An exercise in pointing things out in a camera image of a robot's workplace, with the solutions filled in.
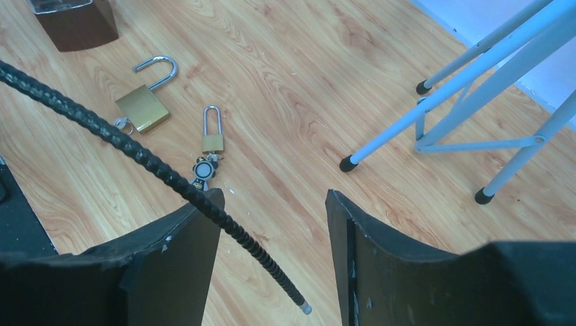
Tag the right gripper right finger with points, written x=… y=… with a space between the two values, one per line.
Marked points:
x=385 y=277

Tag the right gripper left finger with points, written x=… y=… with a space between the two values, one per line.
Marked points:
x=158 y=274

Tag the large brass padlock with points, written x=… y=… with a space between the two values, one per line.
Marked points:
x=141 y=106

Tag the light blue music stand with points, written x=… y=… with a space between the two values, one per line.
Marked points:
x=477 y=76

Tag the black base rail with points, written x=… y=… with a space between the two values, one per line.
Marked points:
x=21 y=230

